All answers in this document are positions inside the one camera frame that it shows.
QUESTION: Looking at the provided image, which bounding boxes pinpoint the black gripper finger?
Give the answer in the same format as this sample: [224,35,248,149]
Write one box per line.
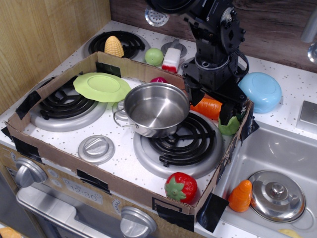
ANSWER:
[184,80,205,106]
[219,102,245,125]

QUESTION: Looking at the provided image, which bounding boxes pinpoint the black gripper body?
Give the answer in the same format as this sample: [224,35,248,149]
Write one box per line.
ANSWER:
[183,59,248,105]

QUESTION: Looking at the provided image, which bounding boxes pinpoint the light green toy broccoli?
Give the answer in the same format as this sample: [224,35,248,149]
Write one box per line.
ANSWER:
[218,116,240,136]

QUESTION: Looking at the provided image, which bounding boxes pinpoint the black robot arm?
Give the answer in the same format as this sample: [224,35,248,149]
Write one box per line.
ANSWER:
[147,0,249,125]

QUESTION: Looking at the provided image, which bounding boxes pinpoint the stainless steel pot lid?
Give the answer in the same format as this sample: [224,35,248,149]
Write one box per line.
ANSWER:
[248,170,306,223]

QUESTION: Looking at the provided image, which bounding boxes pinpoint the white red toy cake slice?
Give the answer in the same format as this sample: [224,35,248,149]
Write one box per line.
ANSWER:
[161,48,181,73]

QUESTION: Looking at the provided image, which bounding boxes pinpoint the magenta toy vegetable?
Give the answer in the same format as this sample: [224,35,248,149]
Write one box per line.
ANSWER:
[150,77,167,83]

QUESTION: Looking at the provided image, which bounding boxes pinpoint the light blue plastic bowl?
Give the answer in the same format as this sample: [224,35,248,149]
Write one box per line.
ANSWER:
[238,72,282,114]

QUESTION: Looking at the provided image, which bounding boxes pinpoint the front right black burner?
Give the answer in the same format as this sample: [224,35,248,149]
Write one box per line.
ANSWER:
[133,111,224,179]

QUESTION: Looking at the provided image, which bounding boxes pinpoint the silver stovetop knob back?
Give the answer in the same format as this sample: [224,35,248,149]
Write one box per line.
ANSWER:
[160,39,187,58]

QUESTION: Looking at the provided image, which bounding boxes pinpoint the silver stovetop knob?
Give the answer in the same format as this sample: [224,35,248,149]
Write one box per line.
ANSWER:
[78,135,115,165]
[160,39,187,58]
[112,100,128,121]

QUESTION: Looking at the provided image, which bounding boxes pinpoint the stainless steel sink basin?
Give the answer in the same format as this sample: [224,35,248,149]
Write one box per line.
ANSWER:
[215,123,317,238]

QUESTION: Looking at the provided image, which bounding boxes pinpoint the green toy apple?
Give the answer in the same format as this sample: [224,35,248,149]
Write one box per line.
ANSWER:
[145,48,164,66]

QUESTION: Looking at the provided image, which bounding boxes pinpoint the back left black burner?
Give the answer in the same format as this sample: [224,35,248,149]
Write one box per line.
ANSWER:
[83,31,151,62]

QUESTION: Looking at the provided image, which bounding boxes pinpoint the silver stovetop knob middle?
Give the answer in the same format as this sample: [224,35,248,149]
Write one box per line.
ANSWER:
[112,100,128,121]

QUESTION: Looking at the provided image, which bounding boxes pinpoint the silver faucet base block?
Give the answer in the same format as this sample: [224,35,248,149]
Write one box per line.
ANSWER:
[296,101,317,134]

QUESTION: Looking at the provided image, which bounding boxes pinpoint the hanging metal strainer ladle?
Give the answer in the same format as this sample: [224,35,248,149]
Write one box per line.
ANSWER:
[145,7,169,27]

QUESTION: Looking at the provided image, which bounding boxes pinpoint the orange toy carrot piece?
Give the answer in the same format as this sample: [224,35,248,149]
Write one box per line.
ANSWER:
[228,180,253,213]

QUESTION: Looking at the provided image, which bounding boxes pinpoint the red toy strawberry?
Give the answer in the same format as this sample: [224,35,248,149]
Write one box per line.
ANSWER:
[164,172,198,204]

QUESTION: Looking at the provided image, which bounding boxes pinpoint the light green plastic plate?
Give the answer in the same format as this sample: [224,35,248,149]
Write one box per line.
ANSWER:
[73,72,131,103]

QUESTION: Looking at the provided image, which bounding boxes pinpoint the yellow toy corn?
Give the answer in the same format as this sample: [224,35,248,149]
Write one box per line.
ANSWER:
[104,36,124,58]

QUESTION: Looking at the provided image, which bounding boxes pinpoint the silver faucet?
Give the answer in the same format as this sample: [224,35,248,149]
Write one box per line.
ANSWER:
[301,8,317,64]

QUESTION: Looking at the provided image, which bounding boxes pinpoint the silver stovetop knob front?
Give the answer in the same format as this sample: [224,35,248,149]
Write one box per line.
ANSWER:
[78,135,115,165]

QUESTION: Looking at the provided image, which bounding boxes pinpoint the front left black burner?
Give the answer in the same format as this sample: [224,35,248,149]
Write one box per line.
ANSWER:
[31,75,107,132]

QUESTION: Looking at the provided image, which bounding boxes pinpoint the yellow toy in sink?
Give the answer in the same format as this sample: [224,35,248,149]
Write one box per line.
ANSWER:
[278,229,302,238]

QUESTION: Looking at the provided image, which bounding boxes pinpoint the silver oven knob right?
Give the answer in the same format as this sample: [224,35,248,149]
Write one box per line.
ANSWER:
[120,206,157,238]

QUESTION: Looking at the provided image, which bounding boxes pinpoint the silver oven knob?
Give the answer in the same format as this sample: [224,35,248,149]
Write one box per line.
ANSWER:
[15,158,48,188]
[120,206,157,238]

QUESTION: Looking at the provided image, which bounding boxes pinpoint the digital clock display panel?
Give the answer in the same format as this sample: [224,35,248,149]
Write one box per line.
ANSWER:
[62,178,103,205]

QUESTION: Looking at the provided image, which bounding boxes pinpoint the brown cardboard fence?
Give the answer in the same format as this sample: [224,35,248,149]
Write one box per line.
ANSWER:
[5,52,258,232]

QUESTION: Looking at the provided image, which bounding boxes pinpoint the silver oven knob left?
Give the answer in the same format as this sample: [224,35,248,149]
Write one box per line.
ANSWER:
[15,158,48,188]

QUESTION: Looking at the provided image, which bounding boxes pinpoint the orange object bottom left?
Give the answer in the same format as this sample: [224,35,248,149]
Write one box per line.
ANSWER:
[0,227,21,238]

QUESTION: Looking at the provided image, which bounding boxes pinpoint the silver oven door handle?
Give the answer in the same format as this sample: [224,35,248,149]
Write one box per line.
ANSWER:
[16,186,109,238]

